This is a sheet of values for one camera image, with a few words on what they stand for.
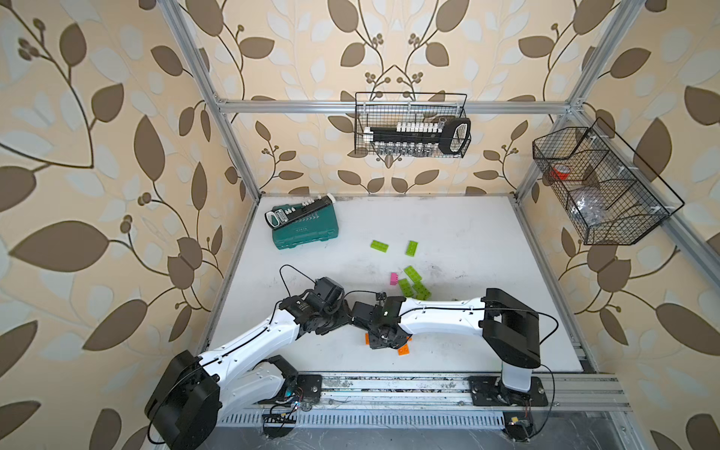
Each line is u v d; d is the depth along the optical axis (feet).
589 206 2.31
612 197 2.38
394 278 3.07
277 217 3.45
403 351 2.64
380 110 2.99
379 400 2.42
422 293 3.00
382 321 1.96
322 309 2.11
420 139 2.79
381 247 3.45
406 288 3.07
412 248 3.40
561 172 2.64
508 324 1.62
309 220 3.53
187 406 1.31
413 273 3.20
